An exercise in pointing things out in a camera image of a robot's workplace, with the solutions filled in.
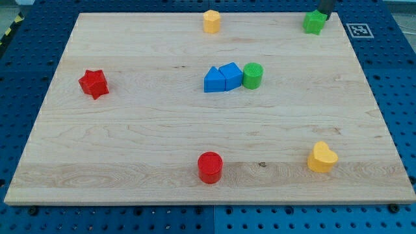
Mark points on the yellow hexagon block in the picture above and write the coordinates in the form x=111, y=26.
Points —
x=211, y=21

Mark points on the blue pentagon block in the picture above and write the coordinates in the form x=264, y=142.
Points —
x=233, y=75

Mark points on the blue triangle block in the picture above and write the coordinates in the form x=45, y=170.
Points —
x=214, y=81

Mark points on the green cylinder block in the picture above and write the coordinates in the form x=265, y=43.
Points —
x=252, y=75

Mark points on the yellow black hazard tape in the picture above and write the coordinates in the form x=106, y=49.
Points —
x=12, y=30

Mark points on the red star block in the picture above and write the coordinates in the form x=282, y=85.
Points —
x=94, y=83

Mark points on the green star block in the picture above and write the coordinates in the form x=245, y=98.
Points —
x=314, y=22

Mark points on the wooden board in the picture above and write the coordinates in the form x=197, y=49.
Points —
x=140, y=143

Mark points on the yellow heart block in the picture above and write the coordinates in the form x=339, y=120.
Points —
x=322, y=159

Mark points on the white fiducial marker tag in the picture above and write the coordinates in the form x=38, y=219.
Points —
x=359, y=30

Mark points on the red cylinder block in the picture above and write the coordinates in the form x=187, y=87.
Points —
x=210, y=166

